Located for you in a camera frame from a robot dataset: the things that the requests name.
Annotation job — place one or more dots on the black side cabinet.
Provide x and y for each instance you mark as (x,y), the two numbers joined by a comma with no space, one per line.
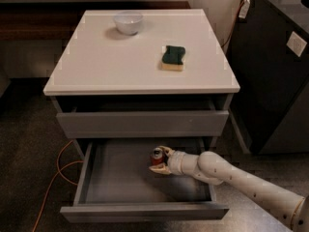
(271,110)

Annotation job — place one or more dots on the red coke can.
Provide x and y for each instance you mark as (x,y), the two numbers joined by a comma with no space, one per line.
(157,156)

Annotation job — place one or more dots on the green and yellow sponge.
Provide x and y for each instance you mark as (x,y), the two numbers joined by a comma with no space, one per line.
(172,59)

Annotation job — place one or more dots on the white tag on cable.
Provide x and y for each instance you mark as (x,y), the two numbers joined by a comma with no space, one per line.
(244,9)

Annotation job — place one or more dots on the dark wooden bench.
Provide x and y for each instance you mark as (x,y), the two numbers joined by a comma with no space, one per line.
(58,20)

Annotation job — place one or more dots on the grey cabinet with white top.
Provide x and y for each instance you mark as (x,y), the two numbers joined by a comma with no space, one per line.
(103,70)

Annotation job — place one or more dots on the grey top drawer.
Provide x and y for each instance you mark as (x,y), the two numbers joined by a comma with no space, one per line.
(136,124)

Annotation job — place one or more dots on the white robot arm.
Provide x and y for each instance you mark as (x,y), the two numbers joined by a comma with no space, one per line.
(289,208)

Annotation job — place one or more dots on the white bowl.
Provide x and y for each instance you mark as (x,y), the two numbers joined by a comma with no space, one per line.
(128,22)

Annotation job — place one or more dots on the grey drawer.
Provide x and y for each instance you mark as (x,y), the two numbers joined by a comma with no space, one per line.
(116,185)
(136,124)

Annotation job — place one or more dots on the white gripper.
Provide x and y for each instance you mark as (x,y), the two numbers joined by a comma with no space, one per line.
(175,162)

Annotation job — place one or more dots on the white label on cabinet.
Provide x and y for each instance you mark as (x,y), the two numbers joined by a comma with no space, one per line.
(296,44)

